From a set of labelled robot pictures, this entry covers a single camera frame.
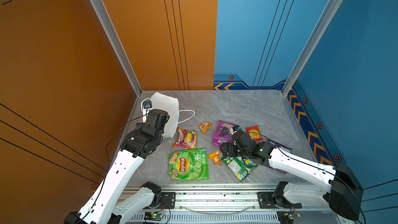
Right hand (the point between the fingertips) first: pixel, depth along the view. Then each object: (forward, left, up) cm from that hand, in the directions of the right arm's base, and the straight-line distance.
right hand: (226, 148), depth 81 cm
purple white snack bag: (+3, -33, -6) cm, 33 cm away
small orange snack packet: (+18, +12, -7) cm, 23 cm away
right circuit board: (-28, -27, -12) cm, 41 cm away
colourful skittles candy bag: (+8, +23, -5) cm, 24 cm away
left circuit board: (-28, +36, -11) cm, 47 cm away
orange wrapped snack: (-1, +6, -8) cm, 10 cm away
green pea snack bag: (-7, -7, -7) cm, 12 cm away
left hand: (+5, +36, +19) cm, 41 cm away
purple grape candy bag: (+11, +1, -4) cm, 12 cm away
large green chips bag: (-6, +21, -8) cm, 23 cm away
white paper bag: (+17, +31, +16) cm, 39 cm away
